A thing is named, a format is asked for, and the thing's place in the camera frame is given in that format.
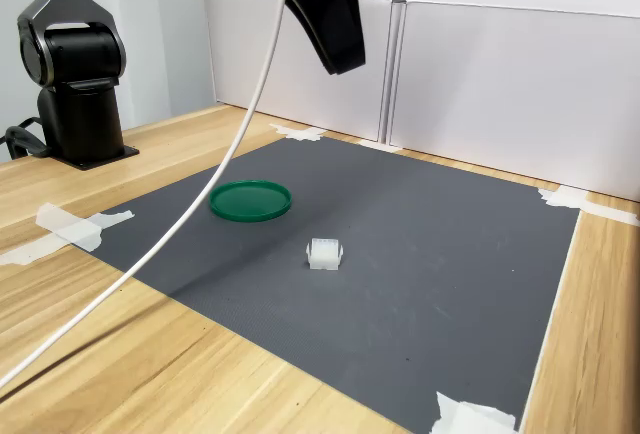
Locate black base cable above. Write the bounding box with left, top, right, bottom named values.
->
left=0, top=115, right=52, bottom=161

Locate small white plastic terminal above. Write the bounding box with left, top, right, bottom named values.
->
left=304, top=237, right=346, bottom=273

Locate round green lid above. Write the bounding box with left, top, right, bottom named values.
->
left=208, top=179, right=294, bottom=224

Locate dark grey mat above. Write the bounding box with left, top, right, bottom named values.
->
left=74, top=135, right=582, bottom=434

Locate clear partition post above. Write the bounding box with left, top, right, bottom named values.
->
left=378, top=0, right=415, bottom=146

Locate white tape patch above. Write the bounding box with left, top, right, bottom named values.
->
left=268, top=122, right=330, bottom=144
left=536, top=184, right=640, bottom=228
left=356, top=138, right=402, bottom=155
left=0, top=201, right=137, bottom=268
left=430, top=390, right=520, bottom=434

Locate white camera cable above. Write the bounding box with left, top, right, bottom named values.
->
left=0, top=0, right=297, bottom=391

